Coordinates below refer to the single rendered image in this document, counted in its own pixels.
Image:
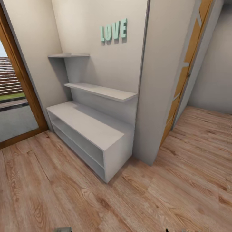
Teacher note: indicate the decorative sign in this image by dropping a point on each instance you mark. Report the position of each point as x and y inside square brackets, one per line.
[116, 30]

